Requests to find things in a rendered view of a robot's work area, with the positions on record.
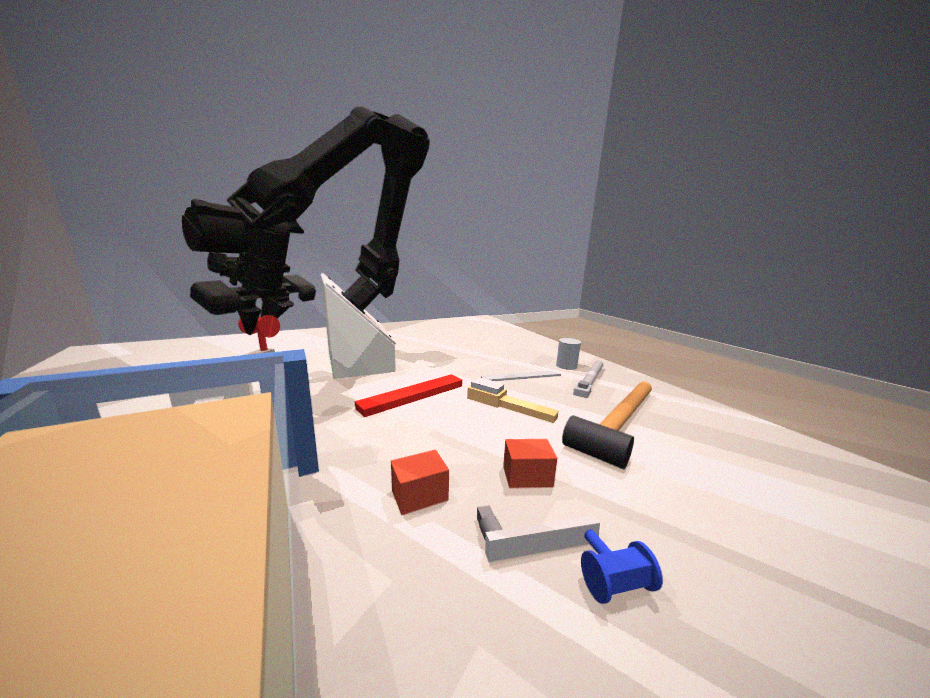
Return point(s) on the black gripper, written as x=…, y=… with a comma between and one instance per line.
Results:
x=261, y=279

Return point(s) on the dark grey cylinder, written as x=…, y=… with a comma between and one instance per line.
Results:
x=568, y=353

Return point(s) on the orange-red box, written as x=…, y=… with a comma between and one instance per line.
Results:
x=529, y=463
x=419, y=481

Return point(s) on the black mallet with wooden handle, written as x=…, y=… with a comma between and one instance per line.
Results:
x=604, y=440

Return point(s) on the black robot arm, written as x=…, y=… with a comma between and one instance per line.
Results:
x=285, y=188

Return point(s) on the grey crank handle with blue knob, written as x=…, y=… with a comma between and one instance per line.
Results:
x=605, y=573

